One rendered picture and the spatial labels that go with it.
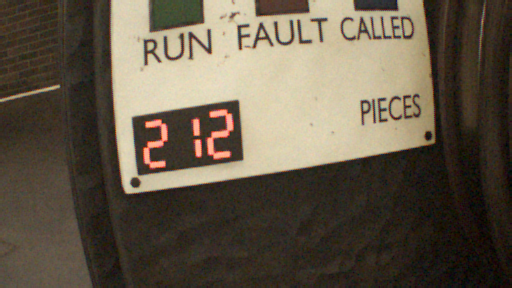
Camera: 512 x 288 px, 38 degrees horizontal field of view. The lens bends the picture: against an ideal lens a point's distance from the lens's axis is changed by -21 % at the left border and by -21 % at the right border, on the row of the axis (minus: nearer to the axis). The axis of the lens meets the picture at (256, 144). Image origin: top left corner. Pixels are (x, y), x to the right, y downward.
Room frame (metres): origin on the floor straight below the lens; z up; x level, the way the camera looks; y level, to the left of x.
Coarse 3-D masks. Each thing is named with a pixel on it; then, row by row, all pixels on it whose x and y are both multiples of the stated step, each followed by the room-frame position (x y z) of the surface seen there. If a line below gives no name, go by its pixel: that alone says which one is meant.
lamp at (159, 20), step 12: (156, 0) 0.62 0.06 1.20; (168, 0) 0.62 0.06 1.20; (180, 0) 0.62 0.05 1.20; (192, 0) 0.62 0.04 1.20; (156, 12) 0.62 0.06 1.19; (168, 12) 0.62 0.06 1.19; (180, 12) 0.62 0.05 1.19; (192, 12) 0.62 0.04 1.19; (156, 24) 0.62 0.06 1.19; (168, 24) 0.62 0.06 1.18
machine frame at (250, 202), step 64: (64, 0) 0.71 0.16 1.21; (64, 64) 0.73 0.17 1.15; (64, 128) 1.11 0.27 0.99; (192, 192) 0.65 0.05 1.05; (256, 192) 0.66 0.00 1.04; (320, 192) 0.67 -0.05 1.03; (384, 192) 0.69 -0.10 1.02; (448, 192) 0.70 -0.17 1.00; (128, 256) 0.63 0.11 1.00; (192, 256) 0.64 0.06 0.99; (256, 256) 0.66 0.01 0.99; (320, 256) 0.67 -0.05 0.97; (384, 256) 0.69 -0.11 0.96; (448, 256) 0.71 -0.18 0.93
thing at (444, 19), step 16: (448, 0) 0.61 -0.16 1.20; (432, 16) 0.70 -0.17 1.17; (448, 16) 0.61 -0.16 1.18; (432, 32) 0.70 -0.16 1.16; (448, 32) 0.61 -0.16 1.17; (432, 48) 0.70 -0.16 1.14; (448, 48) 0.61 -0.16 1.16; (432, 64) 0.70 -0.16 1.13; (448, 64) 0.61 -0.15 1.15; (432, 80) 0.70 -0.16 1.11; (448, 80) 0.61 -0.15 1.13; (448, 96) 0.61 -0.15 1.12; (448, 112) 0.61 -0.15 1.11; (448, 128) 0.61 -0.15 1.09; (448, 144) 0.61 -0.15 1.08; (448, 160) 0.61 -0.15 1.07; (448, 176) 0.62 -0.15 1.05; (464, 192) 0.61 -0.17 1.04; (464, 208) 0.61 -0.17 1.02; (464, 224) 0.61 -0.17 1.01; (480, 240) 0.62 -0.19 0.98; (480, 256) 0.62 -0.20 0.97; (496, 272) 0.63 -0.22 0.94
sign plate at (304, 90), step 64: (128, 0) 0.62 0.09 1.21; (256, 0) 0.64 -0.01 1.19; (320, 0) 0.65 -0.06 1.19; (128, 64) 0.62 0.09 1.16; (192, 64) 0.63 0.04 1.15; (256, 64) 0.64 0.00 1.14; (320, 64) 0.65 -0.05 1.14; (384, 64) 0.67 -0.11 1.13; (128, 128) 0.61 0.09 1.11; (192, 128) 0.62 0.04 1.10; (256, 128) 0.64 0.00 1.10; (320, 128) 0.65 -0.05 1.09; (384, 128) 0.66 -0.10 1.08; (128, 192) 0.61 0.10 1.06
